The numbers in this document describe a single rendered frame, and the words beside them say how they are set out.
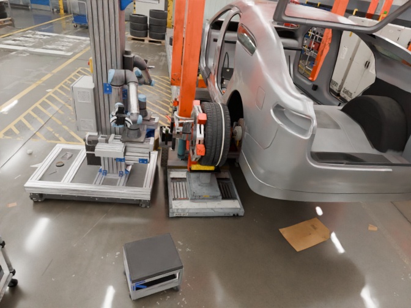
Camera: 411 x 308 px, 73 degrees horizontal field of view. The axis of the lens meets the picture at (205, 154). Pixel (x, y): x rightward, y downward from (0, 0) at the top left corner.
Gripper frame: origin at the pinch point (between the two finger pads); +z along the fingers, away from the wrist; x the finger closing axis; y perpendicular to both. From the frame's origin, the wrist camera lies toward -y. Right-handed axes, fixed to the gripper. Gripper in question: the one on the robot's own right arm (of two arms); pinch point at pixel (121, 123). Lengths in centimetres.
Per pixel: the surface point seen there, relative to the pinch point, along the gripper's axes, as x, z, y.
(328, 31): -359, -254, -97
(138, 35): -115, -914, 88
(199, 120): -70, -27, 2
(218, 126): -89, -23, 5
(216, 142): -88, -16, 19
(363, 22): -560, -387, -138
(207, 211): -102, -13, 103
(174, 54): -102, -289, 3
